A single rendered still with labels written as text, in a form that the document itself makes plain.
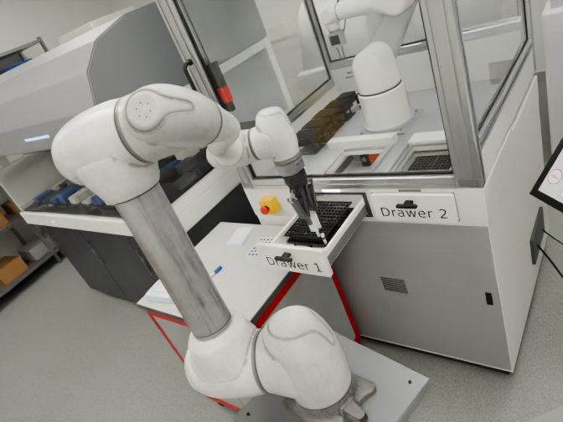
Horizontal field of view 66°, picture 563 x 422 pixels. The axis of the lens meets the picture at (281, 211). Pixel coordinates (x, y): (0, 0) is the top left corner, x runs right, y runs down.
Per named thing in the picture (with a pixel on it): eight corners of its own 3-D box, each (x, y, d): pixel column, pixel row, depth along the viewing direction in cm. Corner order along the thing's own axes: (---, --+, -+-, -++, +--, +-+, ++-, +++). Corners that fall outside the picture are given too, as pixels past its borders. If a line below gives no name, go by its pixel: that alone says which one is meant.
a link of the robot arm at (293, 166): (305, 146, 134) (311, 162, 137) (282, 148, 140) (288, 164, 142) (290, 162, 128) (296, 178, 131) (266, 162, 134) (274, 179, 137)
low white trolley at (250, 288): (312, 458, 179) (238, 334, 143) (212, 409, 218) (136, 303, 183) (369, 349, 214) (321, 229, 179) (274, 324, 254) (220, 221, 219)
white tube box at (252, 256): (264, 264, 173) (260, 256, 171) (248, 262, 178) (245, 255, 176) (278, 244, 181) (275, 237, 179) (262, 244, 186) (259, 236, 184)
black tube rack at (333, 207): (328, 252, 150) (323, 238, 147) (289, 248, 161) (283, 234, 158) (356, 215, 163) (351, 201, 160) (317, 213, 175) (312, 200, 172)
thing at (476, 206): (489, 226, 137) (482, 187, 130) (255, 214, 202) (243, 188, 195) (539, 99, 195) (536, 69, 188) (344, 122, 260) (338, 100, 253)
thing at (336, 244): (328, 270, 143) (322, 255, 140) (270, 261, 159) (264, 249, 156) (376, 201, 167) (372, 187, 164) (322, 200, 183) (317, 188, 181)
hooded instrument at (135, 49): (242, 352, 245) (54, 41, 162) (86, 299, 363) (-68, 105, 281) (338, 224, 318) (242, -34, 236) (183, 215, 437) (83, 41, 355)
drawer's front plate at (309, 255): (331, 277, 141) (321, 252, 136) (266, 267, 160) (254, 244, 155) (333, 274, 142) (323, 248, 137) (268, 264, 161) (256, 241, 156)
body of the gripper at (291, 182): (294, 177, 132) (305, 202, 136) (308, 162, 137) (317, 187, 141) (276, 177, 136) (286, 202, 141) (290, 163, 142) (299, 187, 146)
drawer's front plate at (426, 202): (457, 223, 141) (451, 196, 135) (377, 219, 159) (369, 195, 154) (459, 220, 142) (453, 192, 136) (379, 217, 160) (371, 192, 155)
